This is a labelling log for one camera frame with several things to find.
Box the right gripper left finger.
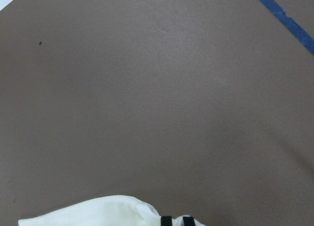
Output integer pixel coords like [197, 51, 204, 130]
[160, 216, 172, 226]

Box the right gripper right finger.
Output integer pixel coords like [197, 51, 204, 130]
[183, 216, 195, 226]

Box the cream long sleeve shirt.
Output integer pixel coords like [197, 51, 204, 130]
[18, 195, 203, 226]

